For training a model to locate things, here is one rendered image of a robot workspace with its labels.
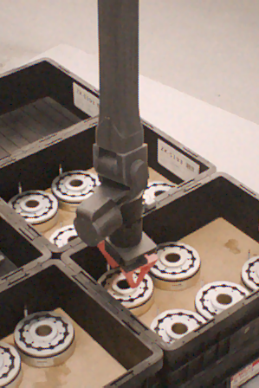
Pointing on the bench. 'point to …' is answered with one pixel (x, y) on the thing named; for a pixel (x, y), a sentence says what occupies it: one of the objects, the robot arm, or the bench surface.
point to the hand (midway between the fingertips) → (125, 274)
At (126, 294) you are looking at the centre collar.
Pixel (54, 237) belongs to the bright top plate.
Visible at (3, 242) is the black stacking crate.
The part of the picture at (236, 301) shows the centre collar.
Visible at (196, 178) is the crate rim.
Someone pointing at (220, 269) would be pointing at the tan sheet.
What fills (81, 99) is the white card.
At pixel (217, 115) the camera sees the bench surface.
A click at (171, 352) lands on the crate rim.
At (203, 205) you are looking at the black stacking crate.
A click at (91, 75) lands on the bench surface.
